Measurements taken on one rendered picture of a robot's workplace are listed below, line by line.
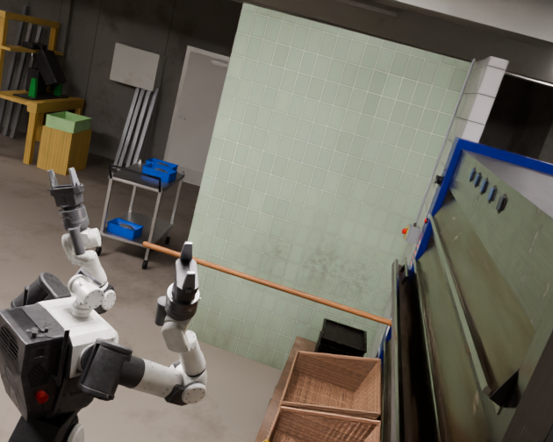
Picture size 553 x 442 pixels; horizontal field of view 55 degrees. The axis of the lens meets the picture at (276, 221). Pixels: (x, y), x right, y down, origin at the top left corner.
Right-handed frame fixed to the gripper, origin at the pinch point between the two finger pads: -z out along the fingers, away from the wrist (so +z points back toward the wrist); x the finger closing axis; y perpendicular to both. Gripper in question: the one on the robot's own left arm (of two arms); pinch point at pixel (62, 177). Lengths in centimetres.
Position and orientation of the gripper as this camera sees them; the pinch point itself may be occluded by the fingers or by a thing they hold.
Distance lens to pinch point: 196.6
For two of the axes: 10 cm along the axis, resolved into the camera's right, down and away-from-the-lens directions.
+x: 9.6, -0.6, -2.6
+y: -2.3, 3.4, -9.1
